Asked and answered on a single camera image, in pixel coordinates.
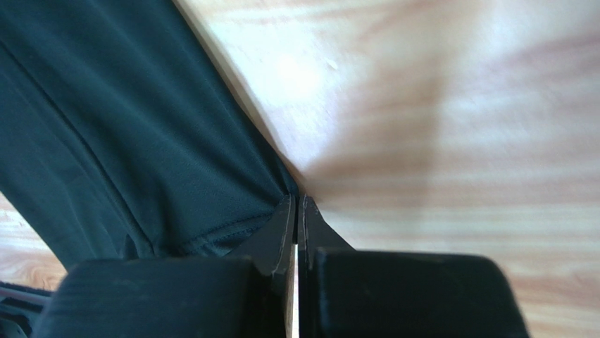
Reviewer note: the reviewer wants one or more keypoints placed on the black printed t-shirt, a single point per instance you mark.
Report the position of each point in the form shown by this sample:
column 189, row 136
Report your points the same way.
column 120, row 139

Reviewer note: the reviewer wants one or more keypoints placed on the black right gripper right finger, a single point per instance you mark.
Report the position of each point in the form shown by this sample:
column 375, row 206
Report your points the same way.
column 313, row 233

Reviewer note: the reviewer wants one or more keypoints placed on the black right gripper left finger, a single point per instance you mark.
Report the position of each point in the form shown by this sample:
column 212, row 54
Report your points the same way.
column 271, row 250

